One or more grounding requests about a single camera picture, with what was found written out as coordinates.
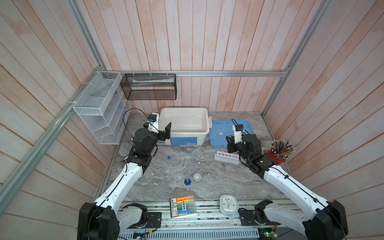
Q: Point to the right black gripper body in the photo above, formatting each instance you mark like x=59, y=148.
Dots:
x=238, y=149

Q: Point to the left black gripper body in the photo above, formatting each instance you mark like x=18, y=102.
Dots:
x=154, y=137

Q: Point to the blue capped test tube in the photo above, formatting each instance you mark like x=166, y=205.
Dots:
x=179, y=157

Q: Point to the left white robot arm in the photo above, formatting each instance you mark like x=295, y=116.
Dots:
x=105, y=218

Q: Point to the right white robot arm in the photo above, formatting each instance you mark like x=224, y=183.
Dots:
x=319, y=218

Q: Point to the white test tube rack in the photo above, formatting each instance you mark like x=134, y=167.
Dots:
x=228, y=158

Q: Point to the pale green small box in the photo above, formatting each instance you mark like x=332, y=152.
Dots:
x=266, y=146

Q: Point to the blue plastic bin lid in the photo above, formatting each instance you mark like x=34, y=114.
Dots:
x=221, y=129

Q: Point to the white plastic storage bin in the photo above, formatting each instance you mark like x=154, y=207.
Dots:
x=190, y=126

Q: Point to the red pencil cup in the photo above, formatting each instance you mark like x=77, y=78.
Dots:
x=276, y=160

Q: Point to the colored pencils bundle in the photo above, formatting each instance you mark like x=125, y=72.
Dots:
x=282, y=149

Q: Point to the clear glass petri dish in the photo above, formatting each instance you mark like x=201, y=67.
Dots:
x=168, y=177

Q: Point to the small white round dish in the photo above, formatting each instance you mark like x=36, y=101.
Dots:
x=197, y=177

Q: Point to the blue hexagonal bottle cap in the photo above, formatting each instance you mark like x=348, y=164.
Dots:
x=187, y=182

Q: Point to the white round clock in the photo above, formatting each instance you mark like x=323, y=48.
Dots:
x=228, y=205

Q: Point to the highlighter marker pack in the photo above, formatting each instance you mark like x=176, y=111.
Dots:
x=182, y=207

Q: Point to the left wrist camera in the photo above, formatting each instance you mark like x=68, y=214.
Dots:
x=153, y=122

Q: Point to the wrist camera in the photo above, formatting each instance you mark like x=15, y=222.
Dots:
x=153, y=122
x=238, y=133

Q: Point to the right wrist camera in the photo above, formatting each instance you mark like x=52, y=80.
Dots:
x=238, y=133

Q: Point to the white wire mesh shelf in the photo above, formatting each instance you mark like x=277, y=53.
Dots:
x=101, y=107

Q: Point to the black wire mesh basket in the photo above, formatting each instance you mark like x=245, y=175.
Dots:
x=137, y=87

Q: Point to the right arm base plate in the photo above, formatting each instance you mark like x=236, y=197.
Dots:
x=254, y=218

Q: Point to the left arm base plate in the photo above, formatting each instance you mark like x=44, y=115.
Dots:
x=152, y=220

